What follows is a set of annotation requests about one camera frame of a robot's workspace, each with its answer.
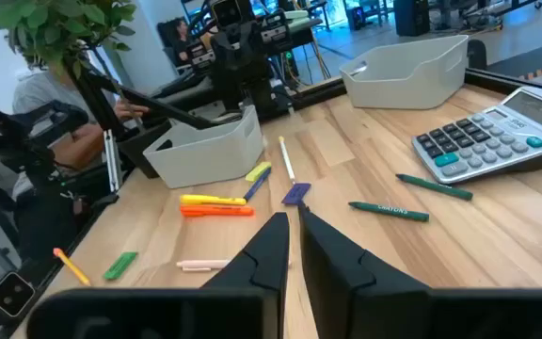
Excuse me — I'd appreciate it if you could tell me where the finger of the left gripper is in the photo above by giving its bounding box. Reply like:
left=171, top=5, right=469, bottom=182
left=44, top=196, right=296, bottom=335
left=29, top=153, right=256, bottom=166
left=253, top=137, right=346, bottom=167
left=223, top=29, right=243, bottom=68
left=241, top=27, right=260, bottom=65

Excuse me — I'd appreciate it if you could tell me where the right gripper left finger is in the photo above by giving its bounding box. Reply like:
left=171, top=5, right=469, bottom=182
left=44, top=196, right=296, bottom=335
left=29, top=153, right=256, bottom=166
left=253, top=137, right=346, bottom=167
left=202, top=212, right=292, bottom=339

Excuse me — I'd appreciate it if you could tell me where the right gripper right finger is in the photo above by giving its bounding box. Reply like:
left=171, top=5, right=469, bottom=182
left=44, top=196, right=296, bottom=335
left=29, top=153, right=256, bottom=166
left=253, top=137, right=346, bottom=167
left=298, top=205, right=431, bottom=339

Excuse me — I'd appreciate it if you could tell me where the pale pink pen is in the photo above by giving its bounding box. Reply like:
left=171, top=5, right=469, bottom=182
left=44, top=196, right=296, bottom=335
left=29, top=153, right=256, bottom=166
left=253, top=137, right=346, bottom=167
left=175, top=258, right=232, bottom=273

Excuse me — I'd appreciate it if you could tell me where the orange highlighter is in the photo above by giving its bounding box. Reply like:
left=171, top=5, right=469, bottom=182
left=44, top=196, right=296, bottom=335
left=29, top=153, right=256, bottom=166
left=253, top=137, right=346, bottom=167
left=179, top=203, right=256, bottom=218

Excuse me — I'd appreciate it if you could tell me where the purple eraser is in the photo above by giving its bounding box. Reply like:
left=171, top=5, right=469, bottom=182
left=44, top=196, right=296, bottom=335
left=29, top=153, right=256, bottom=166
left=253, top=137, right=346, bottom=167
left=280, top=182, right=312, bottom=207

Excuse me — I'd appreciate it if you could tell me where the blue marker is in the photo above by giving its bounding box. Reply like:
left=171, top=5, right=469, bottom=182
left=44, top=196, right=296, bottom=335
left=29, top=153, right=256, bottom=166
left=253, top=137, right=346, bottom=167
left=243, top=168, right=273, bottom=202

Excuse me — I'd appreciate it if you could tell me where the yellow highlighter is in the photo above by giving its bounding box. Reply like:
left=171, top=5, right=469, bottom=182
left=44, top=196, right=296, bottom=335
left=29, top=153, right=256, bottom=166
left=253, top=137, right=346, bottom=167
left=179, top=193, right=247, bottom=207

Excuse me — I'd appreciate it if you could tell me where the green crayon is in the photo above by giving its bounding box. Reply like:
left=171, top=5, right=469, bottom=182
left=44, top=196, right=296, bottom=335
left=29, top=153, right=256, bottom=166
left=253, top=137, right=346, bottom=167
left=395, top=172, right=474, bottom=202
left=347, top=201, right=431, bottom=223

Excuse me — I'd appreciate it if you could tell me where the white pencil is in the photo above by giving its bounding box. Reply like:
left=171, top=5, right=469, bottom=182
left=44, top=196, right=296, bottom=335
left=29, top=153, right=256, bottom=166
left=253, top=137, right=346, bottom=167
left=278, top=135, right=298, bottom=186

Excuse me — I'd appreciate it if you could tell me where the green eraser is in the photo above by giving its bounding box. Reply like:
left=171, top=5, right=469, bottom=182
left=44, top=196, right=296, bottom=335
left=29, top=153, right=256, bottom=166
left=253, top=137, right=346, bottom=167
left=103, top=250, right=139, bottom=282

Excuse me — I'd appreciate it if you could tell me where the yellow pencil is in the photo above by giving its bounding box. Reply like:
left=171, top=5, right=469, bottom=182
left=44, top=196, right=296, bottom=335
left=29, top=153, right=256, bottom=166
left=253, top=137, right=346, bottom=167
left=52, top=247, right=92, bottom=287

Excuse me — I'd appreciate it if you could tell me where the person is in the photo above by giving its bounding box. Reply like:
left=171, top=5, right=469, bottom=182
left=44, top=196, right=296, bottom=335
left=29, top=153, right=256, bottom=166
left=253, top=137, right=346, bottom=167
left=169, top=18, right=195, bottom=62
left=11, top=51, right=152, bottom=173

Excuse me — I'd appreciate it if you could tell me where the yellow sticky note pad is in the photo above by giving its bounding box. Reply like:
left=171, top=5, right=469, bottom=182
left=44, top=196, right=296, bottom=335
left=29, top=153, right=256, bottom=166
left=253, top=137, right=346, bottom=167
left=245, top=161, right=273, bottom=184

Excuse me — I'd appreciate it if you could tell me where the grey plastic bin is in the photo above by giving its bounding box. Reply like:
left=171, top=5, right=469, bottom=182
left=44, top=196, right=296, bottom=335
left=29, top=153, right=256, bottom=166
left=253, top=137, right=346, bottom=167
left=339, top=34, right=470, bottom=110
left=142, top=104, right=265, bottom=189

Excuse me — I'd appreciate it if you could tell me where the green leafy plant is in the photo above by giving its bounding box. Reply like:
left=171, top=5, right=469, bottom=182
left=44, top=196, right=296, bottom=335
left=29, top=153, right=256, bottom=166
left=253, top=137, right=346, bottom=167
left=0, top=0, right=138, bottom=79

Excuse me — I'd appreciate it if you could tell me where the grey desk calculator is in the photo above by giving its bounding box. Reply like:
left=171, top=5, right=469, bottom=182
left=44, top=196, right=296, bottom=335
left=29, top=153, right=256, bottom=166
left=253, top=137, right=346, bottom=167
left=410, top=85, right=542, bottom=186

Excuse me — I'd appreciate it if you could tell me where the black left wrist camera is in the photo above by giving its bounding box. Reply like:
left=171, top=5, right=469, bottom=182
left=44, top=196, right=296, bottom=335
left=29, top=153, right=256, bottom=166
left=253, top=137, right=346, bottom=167
left=211, top=0, right=245, bottom=28

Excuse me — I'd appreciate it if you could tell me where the black table-level camera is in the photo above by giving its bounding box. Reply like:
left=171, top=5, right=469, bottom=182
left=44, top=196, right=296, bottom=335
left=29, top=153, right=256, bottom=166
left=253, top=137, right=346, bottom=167
left=0, top=271, right=36, bottom=319

